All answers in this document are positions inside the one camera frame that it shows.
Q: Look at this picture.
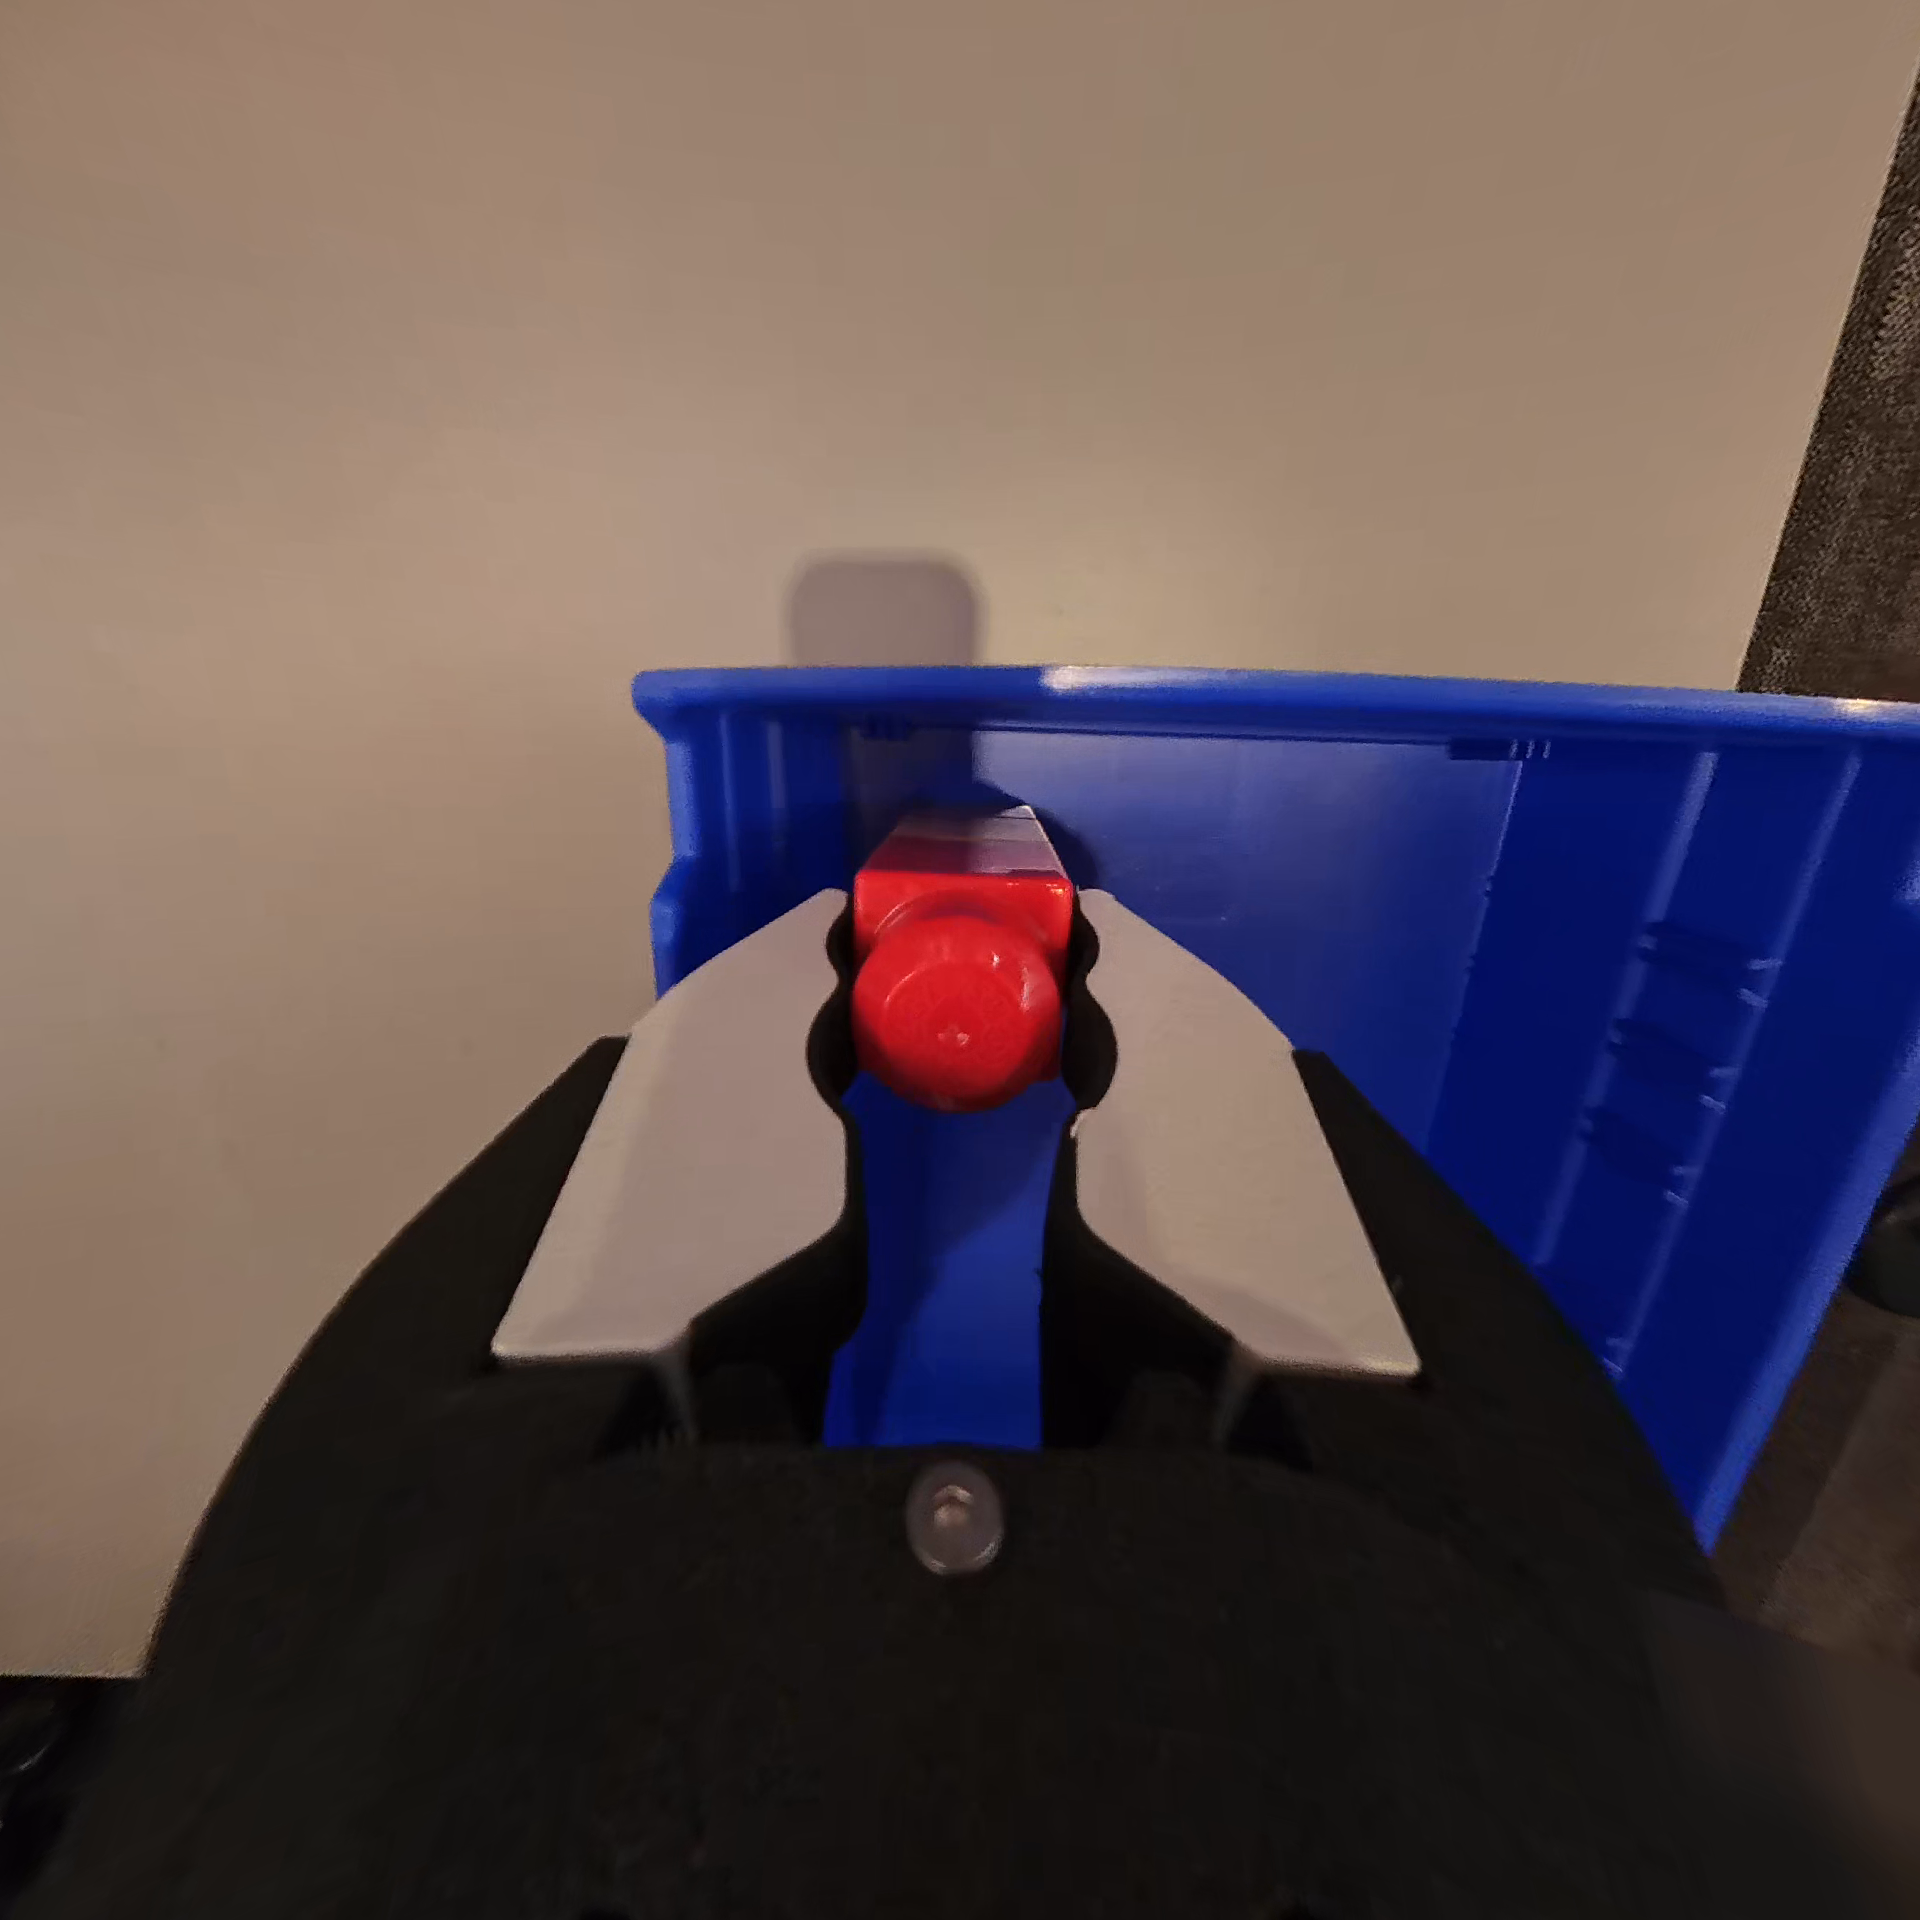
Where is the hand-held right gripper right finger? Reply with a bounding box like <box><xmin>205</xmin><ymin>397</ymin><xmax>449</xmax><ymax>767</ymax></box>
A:
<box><xmin>1041</xmin><ymin>883</ymin><xmax>1423</xmax><ymax>1441</ymax></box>

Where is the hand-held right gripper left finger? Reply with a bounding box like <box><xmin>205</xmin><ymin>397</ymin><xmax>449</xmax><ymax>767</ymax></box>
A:
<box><xmin>488</xmin><ymin>883</ymin><xmax>872</xmax><ymax>1441</ymax></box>

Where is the red mega block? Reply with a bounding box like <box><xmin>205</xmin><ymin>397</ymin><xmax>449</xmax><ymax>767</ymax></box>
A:
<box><xmin>846</xmin><ymin>806</ymin><xmax>1081</xmax><ymax>1115</ymax></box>

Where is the blue plastic bin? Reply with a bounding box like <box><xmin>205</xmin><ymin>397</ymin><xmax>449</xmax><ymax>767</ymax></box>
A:
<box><xmin>629</xmin><ymin>663</ymin><xmax>1920</xmax><ymax>1554</ymax></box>

